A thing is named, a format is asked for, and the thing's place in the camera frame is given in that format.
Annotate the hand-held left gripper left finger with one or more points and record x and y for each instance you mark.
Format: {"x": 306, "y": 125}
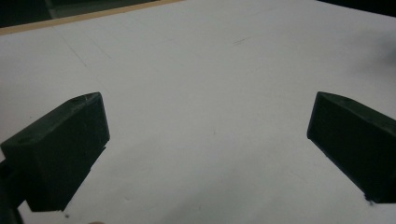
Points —
{"x": 59, "y": 149}

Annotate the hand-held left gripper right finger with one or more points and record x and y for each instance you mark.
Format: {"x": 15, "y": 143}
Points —
{"x": 355, "y": 140}

